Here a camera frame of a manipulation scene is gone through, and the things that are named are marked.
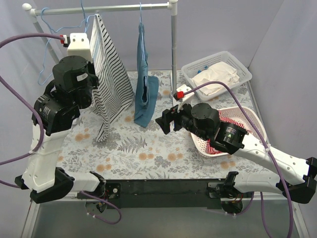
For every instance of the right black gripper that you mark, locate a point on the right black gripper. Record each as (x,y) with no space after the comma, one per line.
(175,118)

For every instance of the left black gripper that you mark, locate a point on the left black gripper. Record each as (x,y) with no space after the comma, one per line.
(92,81)

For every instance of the black white striped tank top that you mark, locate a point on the black white striped tank top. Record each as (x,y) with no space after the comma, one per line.
(114,93)

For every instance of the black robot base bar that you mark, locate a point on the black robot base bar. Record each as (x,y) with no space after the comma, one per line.
(169,193)

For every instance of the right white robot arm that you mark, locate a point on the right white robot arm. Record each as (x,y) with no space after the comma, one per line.
(291,177)

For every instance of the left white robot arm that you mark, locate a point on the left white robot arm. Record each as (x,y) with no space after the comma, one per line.
(55,110)

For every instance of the blue hanger holding garment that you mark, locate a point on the blue hanger holding garment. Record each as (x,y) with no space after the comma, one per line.
(141,22)

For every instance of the blue hanging garment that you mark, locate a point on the blue hanging garment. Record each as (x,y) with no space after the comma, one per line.
(147,85)

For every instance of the floral table cloth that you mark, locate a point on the floral table cloth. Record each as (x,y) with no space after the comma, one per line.
(134,152)

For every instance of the red white striped garment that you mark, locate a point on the red white striped garment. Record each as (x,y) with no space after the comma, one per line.
(228,138)

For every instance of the white basket at back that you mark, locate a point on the white basket at back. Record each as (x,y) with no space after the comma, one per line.
(191,69)

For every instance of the small blue object in basket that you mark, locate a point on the small blue object in basket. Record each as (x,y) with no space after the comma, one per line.
(205,68)

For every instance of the white plastic laundry basket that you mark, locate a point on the white plastic laundry basket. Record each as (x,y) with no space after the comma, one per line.
(234,113)

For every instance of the cream white cloth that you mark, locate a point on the cream white cloth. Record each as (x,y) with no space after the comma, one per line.
(221,72)

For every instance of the grey white clothes rack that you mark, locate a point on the grey white clothes rack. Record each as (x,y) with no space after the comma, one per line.
(170,5)

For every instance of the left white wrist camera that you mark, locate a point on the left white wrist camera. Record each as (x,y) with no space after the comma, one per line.
(79,45)

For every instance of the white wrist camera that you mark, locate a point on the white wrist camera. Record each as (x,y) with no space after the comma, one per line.
(183,96)
(79,45)

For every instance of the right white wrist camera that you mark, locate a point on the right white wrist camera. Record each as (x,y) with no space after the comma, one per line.
(183,96)

